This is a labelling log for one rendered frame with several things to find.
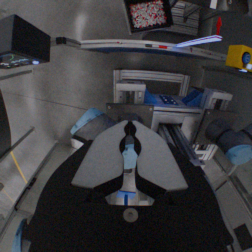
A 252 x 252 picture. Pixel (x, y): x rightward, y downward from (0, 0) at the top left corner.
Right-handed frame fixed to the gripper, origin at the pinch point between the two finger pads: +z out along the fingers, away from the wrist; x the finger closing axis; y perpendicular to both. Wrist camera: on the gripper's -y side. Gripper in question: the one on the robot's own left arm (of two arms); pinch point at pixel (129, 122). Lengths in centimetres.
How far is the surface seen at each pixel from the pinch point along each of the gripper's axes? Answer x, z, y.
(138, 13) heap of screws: 3, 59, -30
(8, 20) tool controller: -34.3, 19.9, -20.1
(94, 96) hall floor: -47, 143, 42
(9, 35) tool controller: -33.1, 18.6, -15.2
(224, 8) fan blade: 26.9, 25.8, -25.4
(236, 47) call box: 46, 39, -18
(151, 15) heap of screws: 10, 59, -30
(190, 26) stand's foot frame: 66, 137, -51
